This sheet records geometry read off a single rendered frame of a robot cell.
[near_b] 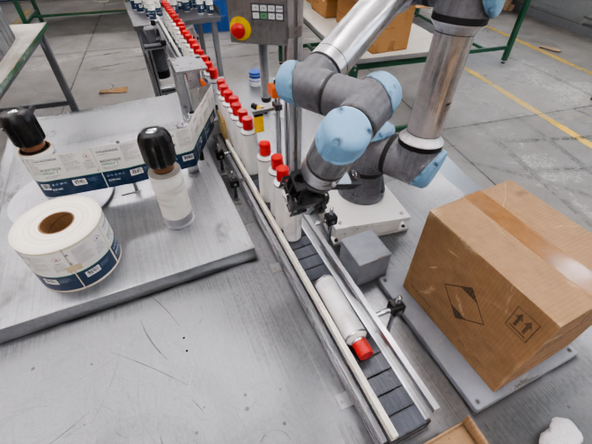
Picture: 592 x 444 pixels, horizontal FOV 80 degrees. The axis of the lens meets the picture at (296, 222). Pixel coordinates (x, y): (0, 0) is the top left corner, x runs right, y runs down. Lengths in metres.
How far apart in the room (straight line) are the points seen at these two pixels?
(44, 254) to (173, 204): 0.31
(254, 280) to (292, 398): 0.32
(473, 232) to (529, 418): 0.40
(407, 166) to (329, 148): 0.49
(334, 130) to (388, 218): 0.61
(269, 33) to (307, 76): 0.43
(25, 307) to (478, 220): 1.05
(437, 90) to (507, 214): 0.32
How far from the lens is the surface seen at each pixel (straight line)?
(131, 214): 1.19
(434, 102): 0.93
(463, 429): 0.88
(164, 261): 1.02
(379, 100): 0.60
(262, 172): 1.04
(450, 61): 0.91
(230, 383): 0.86
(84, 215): 1.01
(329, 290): 0.84
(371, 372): 0.81
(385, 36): 2.64
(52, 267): 0.99
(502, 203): 0.87
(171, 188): 1.00
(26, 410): 0.99
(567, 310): 0.73
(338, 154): 0.52
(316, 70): 0.66
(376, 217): 1.08
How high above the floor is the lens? 1.62
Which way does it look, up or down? 44 degrees down
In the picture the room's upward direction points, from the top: straight up
